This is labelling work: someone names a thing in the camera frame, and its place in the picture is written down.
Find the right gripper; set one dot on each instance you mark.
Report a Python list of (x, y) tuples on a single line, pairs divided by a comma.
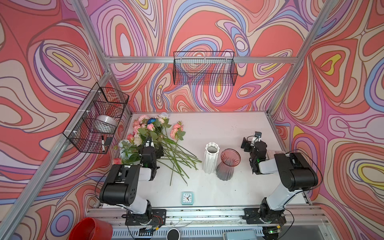
[(249, 144)]

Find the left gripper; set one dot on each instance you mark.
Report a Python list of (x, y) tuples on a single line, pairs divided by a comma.
[(149, 148)]

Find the pink glass vase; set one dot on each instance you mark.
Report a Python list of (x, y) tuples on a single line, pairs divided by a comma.
[(230, 158)]

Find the pink carnation flower stem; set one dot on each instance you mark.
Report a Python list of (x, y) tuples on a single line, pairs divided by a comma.
[(177, 135)]

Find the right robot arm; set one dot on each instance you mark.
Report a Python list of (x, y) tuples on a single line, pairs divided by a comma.
[(296, 176)]

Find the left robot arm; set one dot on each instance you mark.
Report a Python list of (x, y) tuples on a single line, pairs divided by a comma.
[(121, 187)]

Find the pile of artificial flowers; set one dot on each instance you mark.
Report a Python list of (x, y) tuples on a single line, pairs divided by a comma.
[(159, 128)]

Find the white ribbed vase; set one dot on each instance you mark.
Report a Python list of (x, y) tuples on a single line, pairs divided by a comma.
[(210, 158)]

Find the small teal clock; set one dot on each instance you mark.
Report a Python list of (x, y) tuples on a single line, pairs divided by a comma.
[(187, 198)]

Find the black marker in basket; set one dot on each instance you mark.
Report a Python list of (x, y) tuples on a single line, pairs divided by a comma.
[(103, 144)]

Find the white bowl in basket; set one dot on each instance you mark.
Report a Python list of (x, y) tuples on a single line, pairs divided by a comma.
[(105, 124)]

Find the black white round cup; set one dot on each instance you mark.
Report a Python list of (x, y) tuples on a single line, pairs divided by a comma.
[(173, 234)]

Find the grey box at bottom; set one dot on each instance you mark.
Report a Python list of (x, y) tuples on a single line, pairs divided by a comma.
[(240, 235)]

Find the red bucket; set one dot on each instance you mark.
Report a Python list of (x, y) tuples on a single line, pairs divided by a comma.
[(91, 229)]

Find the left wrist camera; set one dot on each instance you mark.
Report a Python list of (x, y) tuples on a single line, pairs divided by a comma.
[(149, 142)]

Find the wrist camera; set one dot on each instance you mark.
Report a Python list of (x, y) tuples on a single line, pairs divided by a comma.
[(149, 142), (257, 135)]

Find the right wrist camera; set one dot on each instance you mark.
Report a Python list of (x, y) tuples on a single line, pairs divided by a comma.
[(257, 135)]

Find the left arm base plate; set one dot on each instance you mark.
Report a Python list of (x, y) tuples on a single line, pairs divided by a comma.
[(152, 218)]

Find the black wire basket left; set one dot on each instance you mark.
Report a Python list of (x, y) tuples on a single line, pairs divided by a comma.
[(93, 128)]

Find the black wire basket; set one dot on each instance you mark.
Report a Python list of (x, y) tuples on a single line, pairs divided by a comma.
[(93, 128), (204, 68)]

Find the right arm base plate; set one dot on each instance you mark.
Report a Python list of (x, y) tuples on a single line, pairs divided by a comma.
[(261, 216)]

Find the black wire basket back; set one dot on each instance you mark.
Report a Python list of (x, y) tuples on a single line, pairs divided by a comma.
[(204, 68)]

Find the aluminium mounting rail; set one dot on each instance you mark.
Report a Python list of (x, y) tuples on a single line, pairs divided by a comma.
[(233, 216)]

